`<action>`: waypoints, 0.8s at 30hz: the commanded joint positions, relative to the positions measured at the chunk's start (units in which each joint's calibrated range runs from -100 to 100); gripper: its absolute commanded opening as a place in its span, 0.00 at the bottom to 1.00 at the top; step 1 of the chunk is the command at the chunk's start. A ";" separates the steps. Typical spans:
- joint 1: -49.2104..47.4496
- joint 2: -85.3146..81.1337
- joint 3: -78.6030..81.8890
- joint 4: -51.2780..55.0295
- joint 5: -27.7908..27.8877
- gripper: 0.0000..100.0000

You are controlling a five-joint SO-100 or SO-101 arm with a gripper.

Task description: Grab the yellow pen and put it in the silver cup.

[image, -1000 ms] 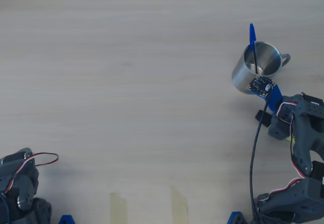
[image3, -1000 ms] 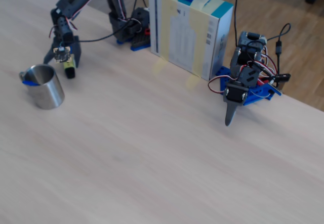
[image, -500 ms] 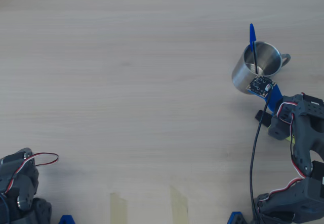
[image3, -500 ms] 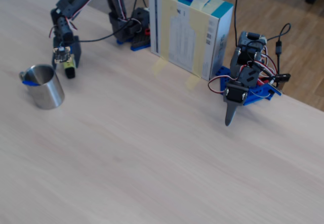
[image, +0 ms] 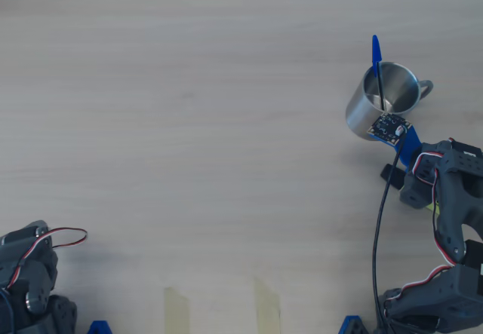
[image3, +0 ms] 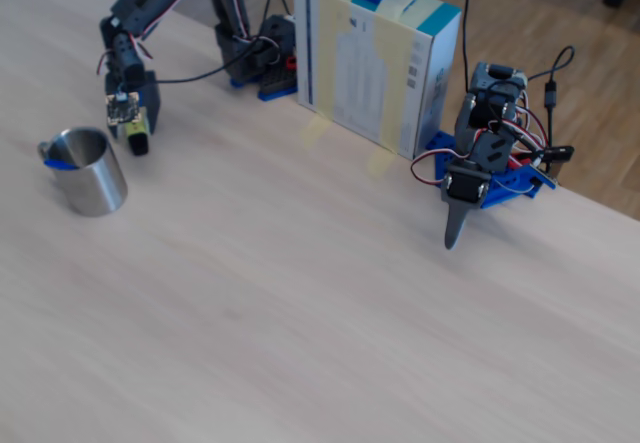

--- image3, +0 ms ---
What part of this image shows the red white servo wire bundle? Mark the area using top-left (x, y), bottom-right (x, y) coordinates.
top-left (492, 90), bottom-right (552, 164)

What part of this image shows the yellow masking tape strip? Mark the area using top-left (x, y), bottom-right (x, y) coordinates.
top-left (364, 0), bottom-right (427, 180)
top-left (299, 0), bottom-right (362, 153)

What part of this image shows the gripper with camera mount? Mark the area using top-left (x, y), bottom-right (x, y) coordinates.
top-left (101, 21), bottom-right (163, 140)

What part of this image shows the silver metal cup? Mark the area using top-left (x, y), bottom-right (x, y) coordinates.
top-left (37, 126), bottom-right (129, 218)

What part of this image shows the blue ballpoint pen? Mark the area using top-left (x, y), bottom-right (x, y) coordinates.
top-left (43, 155), bottom-right (80, 172)

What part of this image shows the small blue arm base plate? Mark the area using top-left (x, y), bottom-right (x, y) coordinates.
top-left (228, 75), bottom-right (298, 102)

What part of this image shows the black power plug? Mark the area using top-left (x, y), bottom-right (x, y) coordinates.
top-left (539, 144), bottom-right (576, 165)

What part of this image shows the servo wire along camera arm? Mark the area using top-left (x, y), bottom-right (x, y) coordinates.
top-left (96, 0), bottom-right (252, 77)

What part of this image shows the long black hanging cable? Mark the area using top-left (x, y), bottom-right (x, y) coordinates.
top-left (452, 0), bottom-right (472, 97)

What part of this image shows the looped red white servo wire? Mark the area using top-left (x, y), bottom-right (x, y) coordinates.
top-left (410, 147), bottom-right (460, 187)

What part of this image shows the dark grey arm without camera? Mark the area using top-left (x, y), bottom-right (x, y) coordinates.
top-left (452, 61), bottom-right (531, 174)

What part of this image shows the black USB cable with adapter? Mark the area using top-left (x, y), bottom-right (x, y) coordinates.
top-left (526, 44), bottom-right (577, 147)

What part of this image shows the black camera cable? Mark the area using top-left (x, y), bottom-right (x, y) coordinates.
top-left (118, 60), bottom-right (237, 100)

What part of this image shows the gripper without camera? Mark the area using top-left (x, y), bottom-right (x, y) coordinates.
top-left (441, 159), bottom-right (492, 251)

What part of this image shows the yellow highlighter pen black cap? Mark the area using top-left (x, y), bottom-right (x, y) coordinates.
top-left (123, 115), bottom-right (151, 157)

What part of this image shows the small camera circuit board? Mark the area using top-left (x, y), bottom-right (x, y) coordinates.
top-left (105, 90), bottom-right (142, 129)

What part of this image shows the white and teal cardboard box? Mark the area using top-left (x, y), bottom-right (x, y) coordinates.
top-left (293, 0), bottom-right (463, 161)

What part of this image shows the dark grey arm with camera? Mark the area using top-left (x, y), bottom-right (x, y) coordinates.
top-left (97, 0), bottom-right (299, 95)

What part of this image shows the wide blue arm base plate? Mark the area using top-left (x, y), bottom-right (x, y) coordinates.
top-left (414, 130), bottom-right (558, 211)

